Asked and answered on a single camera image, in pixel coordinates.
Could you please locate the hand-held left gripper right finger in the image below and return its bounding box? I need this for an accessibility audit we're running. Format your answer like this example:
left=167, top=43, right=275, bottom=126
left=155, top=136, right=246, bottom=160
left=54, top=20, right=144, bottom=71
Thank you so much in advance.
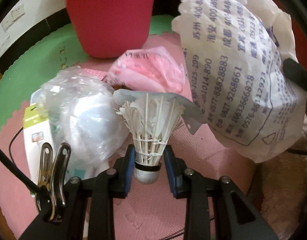
left=164, top=145, right=279, bottom=240

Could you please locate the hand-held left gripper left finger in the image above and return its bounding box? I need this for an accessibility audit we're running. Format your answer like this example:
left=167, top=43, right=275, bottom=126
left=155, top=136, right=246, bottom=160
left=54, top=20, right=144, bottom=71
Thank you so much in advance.
left=19, top=144, right=136, bottom=240

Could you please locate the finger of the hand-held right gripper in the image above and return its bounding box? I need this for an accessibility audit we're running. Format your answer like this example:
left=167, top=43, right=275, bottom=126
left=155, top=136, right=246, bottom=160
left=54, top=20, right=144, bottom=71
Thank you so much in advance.
left=283, top=58, right=307, bottom=92

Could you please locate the white feather shuttlecock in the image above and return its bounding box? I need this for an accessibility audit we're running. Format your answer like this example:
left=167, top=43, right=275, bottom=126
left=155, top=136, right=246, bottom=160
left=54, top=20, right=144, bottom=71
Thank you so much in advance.
left=115, top=93, right=185, bottom=185

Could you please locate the white printed plastic bag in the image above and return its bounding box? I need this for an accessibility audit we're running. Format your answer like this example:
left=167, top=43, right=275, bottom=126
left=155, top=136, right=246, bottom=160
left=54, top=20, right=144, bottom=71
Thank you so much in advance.
left=171, top=0, right=307, bottom=164

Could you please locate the pink plastic packet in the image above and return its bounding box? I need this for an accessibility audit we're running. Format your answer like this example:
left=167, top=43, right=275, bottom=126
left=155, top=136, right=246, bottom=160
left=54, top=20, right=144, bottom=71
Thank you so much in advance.
left=104, top=45, right=186, bottom=95

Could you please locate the white printed cardboard box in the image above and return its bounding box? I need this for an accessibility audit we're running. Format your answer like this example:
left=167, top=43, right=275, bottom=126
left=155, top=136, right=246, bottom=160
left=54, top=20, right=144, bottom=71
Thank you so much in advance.
left=23, top=92, right=94, bottom=195

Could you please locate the red bucket with green rim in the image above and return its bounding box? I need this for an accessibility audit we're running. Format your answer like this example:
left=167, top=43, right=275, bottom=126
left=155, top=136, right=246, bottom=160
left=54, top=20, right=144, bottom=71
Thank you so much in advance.
left=53, top=0, right=157, bottom=59

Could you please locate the crumpled clear plastic bag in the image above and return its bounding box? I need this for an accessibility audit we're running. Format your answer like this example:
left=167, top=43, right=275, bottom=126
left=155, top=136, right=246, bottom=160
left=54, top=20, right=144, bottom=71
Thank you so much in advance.
left=36, top=66, right=126, bottom=170

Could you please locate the metal spring clip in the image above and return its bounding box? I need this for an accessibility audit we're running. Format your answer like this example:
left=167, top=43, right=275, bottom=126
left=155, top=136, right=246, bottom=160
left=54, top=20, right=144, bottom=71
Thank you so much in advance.
left=35, top=142, right=72, bottom=222

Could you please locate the pink dotted wrapper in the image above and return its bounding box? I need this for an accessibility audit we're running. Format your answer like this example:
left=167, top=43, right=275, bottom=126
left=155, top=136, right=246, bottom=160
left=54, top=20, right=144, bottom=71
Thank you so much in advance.
left=80, top=67, right=108, bottom=79

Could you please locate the fluffy rug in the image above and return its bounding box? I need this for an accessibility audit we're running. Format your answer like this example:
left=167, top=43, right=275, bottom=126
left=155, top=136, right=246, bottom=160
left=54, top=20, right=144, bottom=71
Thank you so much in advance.
left=248, top=115, right=307, bottom=240

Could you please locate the green foam mat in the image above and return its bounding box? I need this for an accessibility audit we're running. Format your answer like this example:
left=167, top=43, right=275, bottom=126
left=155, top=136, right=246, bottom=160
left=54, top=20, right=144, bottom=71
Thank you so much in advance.
left=0, top=15, right=181, bottom=140

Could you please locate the black cable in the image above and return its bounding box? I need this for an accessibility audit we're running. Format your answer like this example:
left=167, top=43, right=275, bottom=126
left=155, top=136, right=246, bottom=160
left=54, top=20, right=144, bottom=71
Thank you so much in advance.
left=0, top=141, right=48, bottom=198

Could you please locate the thin black wire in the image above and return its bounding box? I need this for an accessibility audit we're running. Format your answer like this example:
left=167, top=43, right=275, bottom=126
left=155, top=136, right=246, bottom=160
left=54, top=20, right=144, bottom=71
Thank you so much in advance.
left=9, top=127, right=24, bottom=160

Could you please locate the white wall socket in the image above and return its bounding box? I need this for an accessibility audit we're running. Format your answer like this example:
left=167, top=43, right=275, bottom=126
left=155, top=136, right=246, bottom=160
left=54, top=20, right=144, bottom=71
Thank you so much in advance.
left=11, top=4, right=26, bottom=22

